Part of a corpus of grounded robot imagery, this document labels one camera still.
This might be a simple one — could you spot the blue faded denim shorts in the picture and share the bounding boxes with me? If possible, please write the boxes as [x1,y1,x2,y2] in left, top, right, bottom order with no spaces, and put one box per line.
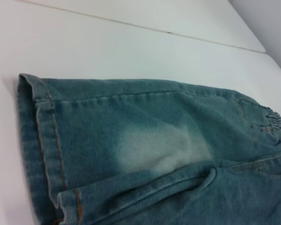
[16,73,281,225]

